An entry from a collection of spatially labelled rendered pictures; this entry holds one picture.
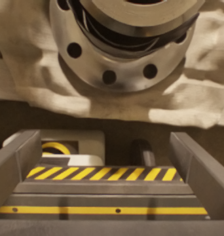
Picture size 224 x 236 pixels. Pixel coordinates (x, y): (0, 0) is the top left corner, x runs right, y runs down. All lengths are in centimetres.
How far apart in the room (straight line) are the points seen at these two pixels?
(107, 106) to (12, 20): 24
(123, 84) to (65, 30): 14
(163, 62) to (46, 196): 30
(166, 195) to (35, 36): 35
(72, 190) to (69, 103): 17
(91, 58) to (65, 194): 24
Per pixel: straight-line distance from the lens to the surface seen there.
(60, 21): 35
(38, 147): 17
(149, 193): 28
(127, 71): 33
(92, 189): 27
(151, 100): 38
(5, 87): 45
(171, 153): 17
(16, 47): 42
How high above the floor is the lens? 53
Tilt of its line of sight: 73 degrees down
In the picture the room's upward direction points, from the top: 178 degrees clockwise
